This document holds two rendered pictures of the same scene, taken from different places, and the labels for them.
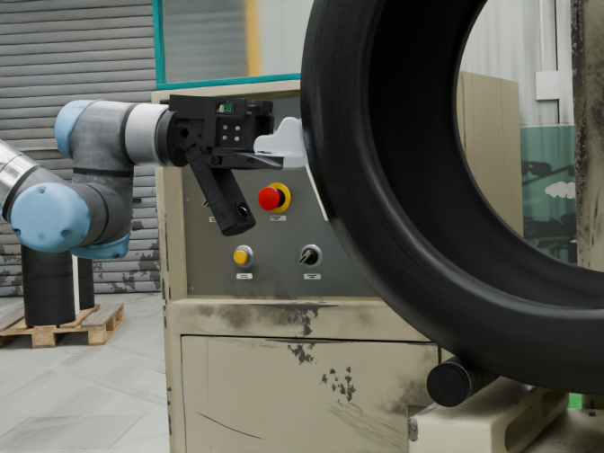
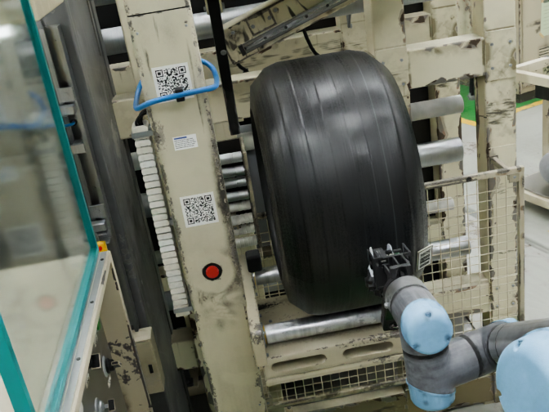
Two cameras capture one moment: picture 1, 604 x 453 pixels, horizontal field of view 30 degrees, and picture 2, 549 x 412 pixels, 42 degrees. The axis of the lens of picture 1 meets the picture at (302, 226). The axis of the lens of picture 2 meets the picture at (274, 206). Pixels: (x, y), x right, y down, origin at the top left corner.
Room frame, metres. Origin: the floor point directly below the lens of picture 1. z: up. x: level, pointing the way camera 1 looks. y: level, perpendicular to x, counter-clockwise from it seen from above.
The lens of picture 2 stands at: (2.04, 0.98, 1.84)
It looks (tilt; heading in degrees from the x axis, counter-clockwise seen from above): 24 degrees down; 242
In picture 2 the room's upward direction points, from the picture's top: 9 degrees counter-clockwise
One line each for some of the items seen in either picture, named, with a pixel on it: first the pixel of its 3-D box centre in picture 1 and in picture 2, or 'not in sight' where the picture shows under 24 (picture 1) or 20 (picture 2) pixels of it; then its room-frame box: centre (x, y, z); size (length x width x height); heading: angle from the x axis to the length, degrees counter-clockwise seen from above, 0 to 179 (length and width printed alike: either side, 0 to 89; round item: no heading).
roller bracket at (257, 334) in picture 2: not in sight; (252, 305); (1.38, -0.42, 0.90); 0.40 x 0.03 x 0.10; 64
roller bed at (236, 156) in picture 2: not in sight; (219, 197); (1.26, -0.78, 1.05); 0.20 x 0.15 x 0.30; 154
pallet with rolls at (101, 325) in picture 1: (56, 281); not in sight; (8.03, 1.77, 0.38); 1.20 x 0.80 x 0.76; 2
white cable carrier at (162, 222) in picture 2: not in sight; (164, 221); (1.55, -0.44, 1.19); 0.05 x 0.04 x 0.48; 64
